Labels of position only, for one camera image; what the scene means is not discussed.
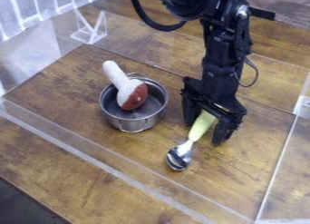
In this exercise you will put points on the black strip on table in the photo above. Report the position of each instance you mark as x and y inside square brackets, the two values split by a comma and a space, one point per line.
[263, 14]

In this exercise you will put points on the clear acrylic triangular bracket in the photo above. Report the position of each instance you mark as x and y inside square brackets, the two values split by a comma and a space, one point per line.
[89, 34]

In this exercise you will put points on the clear acrylic enclosure wall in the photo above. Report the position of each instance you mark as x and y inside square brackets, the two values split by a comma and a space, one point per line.
[200, 207]

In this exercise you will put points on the plush mushroom toy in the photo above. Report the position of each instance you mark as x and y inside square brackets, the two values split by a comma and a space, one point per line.
[133, 91]

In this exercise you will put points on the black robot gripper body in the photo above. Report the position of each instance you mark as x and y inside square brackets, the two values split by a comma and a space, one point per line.
[216, 89]

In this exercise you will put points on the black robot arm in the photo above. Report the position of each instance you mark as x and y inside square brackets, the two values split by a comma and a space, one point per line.
[225, 19]

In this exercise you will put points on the small steel pot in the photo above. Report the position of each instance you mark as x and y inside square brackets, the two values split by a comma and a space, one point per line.
[146, 116]

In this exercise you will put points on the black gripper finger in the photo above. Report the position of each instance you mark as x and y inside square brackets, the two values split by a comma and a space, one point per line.
[225, 127]
[192, 110]

